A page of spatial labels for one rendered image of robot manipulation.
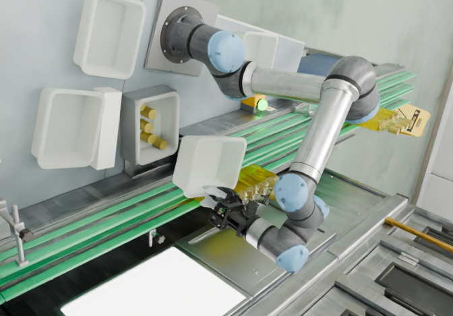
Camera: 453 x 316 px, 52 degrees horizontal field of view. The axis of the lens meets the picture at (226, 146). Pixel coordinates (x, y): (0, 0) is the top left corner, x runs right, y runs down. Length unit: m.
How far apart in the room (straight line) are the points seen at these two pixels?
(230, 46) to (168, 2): 0.25
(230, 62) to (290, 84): 0.19
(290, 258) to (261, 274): 0.34
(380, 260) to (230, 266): 0.54
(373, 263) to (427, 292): 0.19
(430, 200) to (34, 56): 7.23
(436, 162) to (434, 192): 0.50
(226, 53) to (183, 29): 0.17
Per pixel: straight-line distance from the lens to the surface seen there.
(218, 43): 1.39
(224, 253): 1.53
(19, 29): 1.28
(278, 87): 1.42
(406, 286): 1.65
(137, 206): 1.44
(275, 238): 1.16
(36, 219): 1.38
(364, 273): 1.64
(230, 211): 1.22
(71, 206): 1.42
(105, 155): 1.44
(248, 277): 1.45
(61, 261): 1.38
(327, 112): 1.15
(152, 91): 1.50
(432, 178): 7.87
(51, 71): 1.34
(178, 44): 1.49
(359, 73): 1.22
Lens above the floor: 1.89
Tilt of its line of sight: 36 degrees down
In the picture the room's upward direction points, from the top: 115 degrees clockwise
